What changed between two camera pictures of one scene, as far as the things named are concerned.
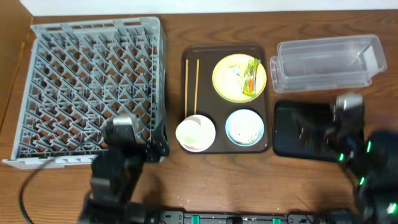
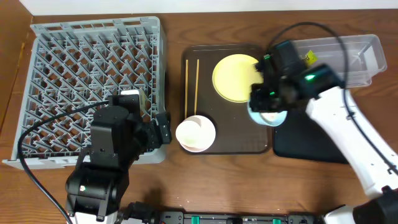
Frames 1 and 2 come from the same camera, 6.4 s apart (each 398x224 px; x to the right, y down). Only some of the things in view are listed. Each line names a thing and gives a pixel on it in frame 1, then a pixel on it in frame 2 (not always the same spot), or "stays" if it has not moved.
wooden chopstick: (197, 73) stays
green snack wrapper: (249, 87) -> (311, 58)
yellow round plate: (228, 77) stays
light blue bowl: (244, 127) -> (270, 119)
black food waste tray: (301, 130) stays
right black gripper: (334, 123) -> (261, 100)
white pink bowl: (195, 133) stays
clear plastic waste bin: (330, 63) stays
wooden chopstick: (186, 87) stays
